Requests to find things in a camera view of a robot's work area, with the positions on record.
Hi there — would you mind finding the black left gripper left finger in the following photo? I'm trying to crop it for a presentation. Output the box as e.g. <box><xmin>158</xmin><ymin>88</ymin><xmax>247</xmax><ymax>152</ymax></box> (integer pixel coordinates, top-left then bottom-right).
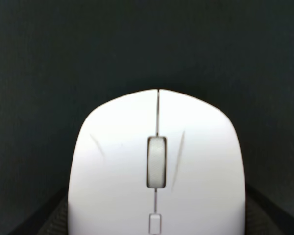
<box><xmin>8</xmin><ymin>193</ymin><xmax>67</xmax><ymax>235</ymax></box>

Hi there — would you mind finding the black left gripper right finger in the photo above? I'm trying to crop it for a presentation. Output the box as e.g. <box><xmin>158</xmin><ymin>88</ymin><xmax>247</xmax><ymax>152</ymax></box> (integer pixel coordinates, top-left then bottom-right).
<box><xmin>245</xmin><ymin>184</ymin><xmax>294</xmax><ymax>235</ymax></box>

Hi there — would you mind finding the white wireless computer mouse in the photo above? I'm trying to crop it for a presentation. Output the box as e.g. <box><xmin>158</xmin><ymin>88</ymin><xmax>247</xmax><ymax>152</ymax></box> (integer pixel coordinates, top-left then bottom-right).
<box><xmin>68</xmin><ymin>90</ymin><xmax>245</xmax><ymax>235</ymax></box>

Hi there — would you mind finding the black rectangular mouse pad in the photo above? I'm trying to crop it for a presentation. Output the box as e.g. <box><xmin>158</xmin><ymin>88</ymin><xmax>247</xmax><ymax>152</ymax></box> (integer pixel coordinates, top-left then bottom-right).
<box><xmin>0</xmin><ymin>0</ymin><xmax>294</xmax><ymax>235</ymax></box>

